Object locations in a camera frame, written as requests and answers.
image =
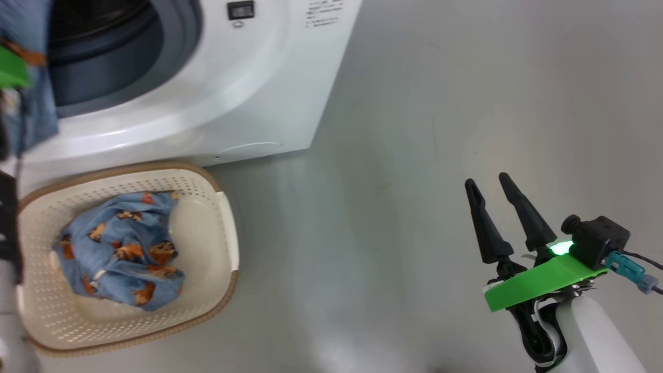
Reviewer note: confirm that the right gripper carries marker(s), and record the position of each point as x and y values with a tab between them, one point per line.
559	247

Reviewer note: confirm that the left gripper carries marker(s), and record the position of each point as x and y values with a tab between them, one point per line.
8	122

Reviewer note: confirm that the blue bear print garment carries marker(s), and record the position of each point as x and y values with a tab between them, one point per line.
31	93
119	248

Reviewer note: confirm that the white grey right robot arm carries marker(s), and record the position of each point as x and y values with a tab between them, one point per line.
595	336

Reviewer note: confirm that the blue-grey rubber door gasket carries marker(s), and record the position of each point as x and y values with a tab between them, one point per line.
176	46

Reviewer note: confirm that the cream perforated laundry basket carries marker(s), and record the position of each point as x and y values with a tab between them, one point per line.
202	243

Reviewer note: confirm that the white front-load washing machine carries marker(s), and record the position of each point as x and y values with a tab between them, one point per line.
248	88

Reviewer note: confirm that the black rectangular door latch socket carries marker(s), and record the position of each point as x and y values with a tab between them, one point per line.
241	10

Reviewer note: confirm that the oval white filter cover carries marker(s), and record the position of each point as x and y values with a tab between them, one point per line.
251	150

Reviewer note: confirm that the printed text warning sticker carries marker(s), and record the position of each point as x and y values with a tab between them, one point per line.
325	11

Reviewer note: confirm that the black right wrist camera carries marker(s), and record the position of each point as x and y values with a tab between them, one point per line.
595	241

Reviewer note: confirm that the teal right camera connector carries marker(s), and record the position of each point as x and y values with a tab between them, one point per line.
632	270

